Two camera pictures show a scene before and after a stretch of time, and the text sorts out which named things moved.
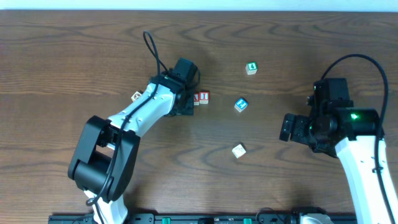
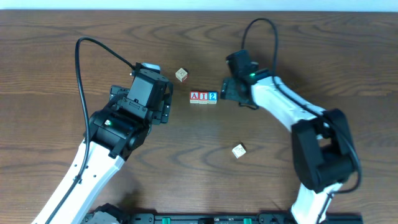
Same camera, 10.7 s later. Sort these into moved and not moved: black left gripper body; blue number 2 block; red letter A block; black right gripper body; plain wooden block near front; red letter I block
Moved: black right gripper body; black left gripper body; blue number 2 block
Not moved: red letter A block; plain wooden block near front; red letter I block
